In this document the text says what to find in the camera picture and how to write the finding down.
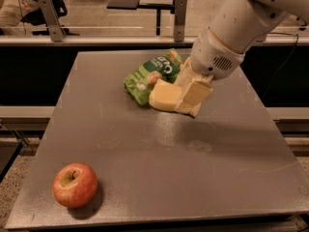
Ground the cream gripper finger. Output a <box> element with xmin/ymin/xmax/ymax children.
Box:
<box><xmin>174</xmin><ymin>57</ymin><xmax>196</xmax><ymax>87</ymax></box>
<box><xmin>174</xmin><ymin>75</ymin><xmax>212</xmax><ymax>117</ymax></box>

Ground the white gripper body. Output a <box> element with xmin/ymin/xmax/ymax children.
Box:
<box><xmin>190</xmin><ymin>28</ymin><xmax>245</xmax><ymax>79</ymax></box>

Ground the yellow sponge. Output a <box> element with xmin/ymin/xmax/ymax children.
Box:
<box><xmin>148</xmin><ymin>78</ymin><xmax>194</xmax><ymax>115</ymax></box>

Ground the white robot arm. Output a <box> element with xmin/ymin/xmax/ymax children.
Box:
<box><xmin>175</xmin><ymin>0</ymin><xmax>309</xmax><ymax>115</ymax></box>

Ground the green snack bag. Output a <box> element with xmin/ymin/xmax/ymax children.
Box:
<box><xmin>124</xmin><ymin>48</ymin><xmax>183</xmax><ymax>106</ymax></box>

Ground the red apple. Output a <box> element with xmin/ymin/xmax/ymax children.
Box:
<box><xmin>52</xmin><ymin>162</ymin><xmax>98</xmax><ymax>208</ymax></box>

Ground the seated person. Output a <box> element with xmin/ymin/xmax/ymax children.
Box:
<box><xmin>0</xmin><ymin>0</ymin><xmax>40</xmax><ymax>35</ymax></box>

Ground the middle metal bracket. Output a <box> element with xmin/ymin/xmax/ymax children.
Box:
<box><xmin>173</xmin><ymin>0</ymin><xmax>187</xmax><ymax>43</ymax></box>

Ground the metal bracket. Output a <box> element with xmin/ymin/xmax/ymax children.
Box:
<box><xmin>173</xmin><ymin>0</ymin><xmax>187</xmax><ymax>43</ymax></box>
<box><xmin>38</xmin><ymin>0</ymin><xmax>65</xmax><ymax>43</ymax></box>

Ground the left metal bracket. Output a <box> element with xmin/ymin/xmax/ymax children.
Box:
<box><xmin>38</xmin><ymin>0</ymin><xmax>65</xmax><ymax>43</ymax></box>

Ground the glass barrier rail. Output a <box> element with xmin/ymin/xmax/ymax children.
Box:
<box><xmin>0</xmin><ymin>34</ymin><xmax>309</xmax><ymax>47</ymax></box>

